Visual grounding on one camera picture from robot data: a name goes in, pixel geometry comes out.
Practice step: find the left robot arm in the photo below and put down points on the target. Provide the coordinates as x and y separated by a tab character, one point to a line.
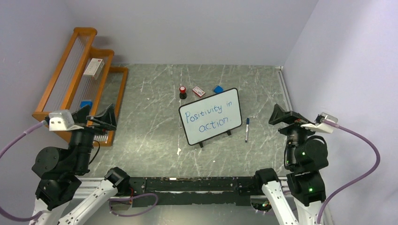
59	169

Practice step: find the red black stamp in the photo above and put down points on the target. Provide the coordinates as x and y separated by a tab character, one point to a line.
182	94

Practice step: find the blue object on shelf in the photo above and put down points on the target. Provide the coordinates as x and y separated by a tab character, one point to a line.
85	103

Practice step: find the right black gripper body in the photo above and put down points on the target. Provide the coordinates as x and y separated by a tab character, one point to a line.
296	129

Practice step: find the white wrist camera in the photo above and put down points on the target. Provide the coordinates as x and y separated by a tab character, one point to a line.
320	126
62	120

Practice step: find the white red box on shelf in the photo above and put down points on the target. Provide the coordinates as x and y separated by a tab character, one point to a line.
94	68

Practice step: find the blue eraser block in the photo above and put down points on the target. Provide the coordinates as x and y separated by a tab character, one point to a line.
218	89

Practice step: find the white whiteboard black frame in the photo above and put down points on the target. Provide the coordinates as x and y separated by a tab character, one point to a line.
211	116

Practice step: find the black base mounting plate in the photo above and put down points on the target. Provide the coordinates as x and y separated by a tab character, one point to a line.
198	190

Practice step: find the red white small box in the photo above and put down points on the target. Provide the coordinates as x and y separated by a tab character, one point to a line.
198	91

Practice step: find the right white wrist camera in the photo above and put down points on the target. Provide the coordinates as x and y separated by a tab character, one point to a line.
320	126

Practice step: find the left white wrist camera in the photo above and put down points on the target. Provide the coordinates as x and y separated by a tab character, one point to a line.
62	120

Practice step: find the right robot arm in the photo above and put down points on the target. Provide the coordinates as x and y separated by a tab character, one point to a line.
305	154

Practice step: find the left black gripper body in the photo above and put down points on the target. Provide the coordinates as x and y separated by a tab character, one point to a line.
89	129

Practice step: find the orange wooden shelf rack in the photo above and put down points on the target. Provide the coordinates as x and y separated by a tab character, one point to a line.
68	87

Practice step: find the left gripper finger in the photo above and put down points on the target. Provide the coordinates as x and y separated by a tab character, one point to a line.
106	120
80	116

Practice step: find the blue white marker pen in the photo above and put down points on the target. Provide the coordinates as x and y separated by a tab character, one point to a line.
247	129

